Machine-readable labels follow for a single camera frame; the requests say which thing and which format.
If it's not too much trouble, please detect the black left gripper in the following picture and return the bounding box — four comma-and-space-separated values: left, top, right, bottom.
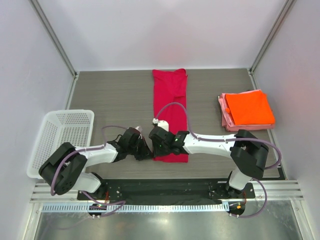
127, 136, 155, 161

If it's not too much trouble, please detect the magenta t shirt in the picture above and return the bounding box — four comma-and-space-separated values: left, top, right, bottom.
151, 68, 189, 164

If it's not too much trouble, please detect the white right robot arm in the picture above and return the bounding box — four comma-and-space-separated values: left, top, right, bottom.
148, 126, 269, 198

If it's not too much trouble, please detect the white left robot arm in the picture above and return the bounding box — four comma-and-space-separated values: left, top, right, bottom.
38, 127, 153, 200

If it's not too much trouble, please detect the pink folded t shirt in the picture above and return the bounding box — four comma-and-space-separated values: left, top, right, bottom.
218, 89, 275, 132

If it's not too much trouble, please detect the white plastic perforated basket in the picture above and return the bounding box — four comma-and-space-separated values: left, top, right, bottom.
26, 109, 95, 179

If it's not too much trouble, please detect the orange folded t shirt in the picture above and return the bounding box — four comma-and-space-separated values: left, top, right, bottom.
224, 90, 276, 126

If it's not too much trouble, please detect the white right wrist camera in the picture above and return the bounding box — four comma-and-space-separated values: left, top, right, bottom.
152, 118, 169, 132

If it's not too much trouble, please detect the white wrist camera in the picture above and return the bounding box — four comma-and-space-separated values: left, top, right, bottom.
152, 118, 169, 132
134, 126, 143, 138

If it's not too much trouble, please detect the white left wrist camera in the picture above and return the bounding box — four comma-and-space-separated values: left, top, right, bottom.
134, 126, 143, 138

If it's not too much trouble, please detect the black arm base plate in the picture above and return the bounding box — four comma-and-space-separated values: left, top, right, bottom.
89, 178, 256, 206

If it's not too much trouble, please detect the white slotted cable duct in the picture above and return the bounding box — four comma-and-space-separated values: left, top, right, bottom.
41, 202, 229, 214

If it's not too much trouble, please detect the aluminium extrusion rail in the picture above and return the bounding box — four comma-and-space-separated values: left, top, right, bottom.
30, 180, 304, 203

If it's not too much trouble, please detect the left aluminium frame post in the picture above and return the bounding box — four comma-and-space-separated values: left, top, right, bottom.
29, 0, 77, 79

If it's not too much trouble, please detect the aluminium frame post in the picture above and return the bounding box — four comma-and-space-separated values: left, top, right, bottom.
248, 0, 296, 76
29, 0, 77, 79

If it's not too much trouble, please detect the right aluminium frame post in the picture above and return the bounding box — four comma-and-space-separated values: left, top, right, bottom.
248, 0, 296, 76

